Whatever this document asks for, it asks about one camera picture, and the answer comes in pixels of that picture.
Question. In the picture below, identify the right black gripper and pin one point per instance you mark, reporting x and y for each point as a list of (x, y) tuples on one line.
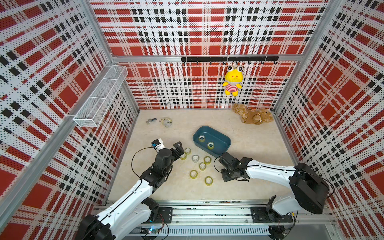
[(224, 177)]

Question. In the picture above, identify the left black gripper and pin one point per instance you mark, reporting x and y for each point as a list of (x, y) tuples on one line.
[(179, 150)]

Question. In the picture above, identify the clear tape roll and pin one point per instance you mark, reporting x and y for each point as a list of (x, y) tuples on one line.
[(195, 158)]

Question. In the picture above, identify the yellow tape roll bottom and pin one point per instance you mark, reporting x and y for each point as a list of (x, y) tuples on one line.
[(208, 181)]

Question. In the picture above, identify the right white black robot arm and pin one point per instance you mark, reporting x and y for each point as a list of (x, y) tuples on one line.
[(309, 191)]

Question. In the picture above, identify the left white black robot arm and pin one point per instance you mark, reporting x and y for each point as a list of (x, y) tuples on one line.
[(136, 206)]

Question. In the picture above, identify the teal plastic storage box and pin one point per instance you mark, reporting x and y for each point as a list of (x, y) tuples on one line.
[(221, 141)]

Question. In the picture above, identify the brown plush bear toy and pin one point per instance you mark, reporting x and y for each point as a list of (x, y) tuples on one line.
[(251, 116)]

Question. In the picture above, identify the small green circuit board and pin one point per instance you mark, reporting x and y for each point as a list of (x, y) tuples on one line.
[(149, 231)]

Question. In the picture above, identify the yellow frog plush toy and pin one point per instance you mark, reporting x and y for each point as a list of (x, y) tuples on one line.
[(233, 79)]

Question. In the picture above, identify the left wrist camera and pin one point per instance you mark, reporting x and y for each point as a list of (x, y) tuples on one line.
[(158, 144)]

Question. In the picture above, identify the small metal blue keychain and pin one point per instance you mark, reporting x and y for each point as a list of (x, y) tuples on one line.
[(149, 121)]

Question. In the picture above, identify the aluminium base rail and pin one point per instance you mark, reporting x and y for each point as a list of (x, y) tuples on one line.
[(237, 220)]

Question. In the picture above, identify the white wire mesh basket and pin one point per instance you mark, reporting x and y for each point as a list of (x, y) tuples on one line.
[(96, 106)]

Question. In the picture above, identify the black hook rail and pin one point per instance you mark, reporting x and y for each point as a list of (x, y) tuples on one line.
[(261, 59)]

